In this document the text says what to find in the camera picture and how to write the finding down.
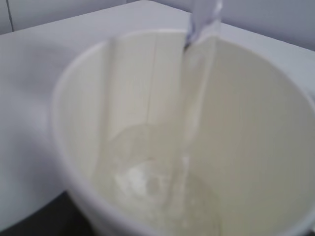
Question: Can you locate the white paper cup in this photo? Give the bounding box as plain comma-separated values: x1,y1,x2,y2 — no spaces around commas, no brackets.
50,30,315,236

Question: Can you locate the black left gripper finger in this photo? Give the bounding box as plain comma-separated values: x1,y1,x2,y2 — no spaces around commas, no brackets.
0,193,95,236

